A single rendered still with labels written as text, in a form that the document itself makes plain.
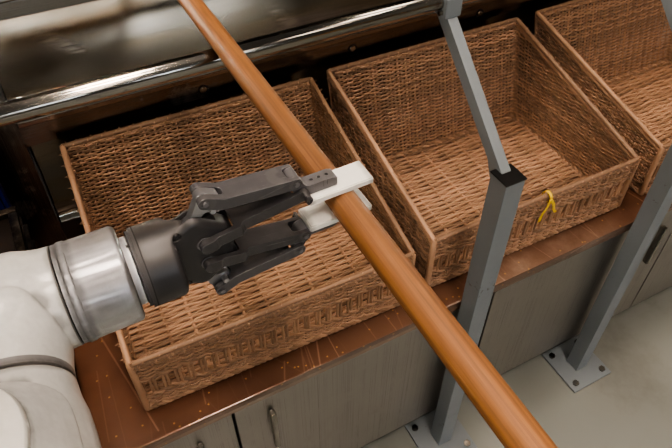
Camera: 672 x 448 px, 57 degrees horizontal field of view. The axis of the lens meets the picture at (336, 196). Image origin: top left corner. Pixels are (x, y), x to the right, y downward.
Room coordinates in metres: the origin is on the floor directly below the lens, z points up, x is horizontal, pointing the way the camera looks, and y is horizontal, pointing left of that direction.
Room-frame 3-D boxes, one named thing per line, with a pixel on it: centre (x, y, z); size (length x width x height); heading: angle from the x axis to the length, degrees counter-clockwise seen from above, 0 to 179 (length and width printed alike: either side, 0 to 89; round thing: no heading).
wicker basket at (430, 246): (1.13, -0.33, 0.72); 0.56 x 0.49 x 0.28; 117
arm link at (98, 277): (0.34, 0.20, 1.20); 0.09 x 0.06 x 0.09; 28
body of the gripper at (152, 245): (0.37, 0.14, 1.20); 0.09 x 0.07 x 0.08; 118
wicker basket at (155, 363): (0.86, 0.20, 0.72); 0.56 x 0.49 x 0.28; 116
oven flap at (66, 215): (1.36, -0.19, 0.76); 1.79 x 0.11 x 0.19; 117
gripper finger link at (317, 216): (0.45, 0.00, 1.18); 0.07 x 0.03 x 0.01; 118
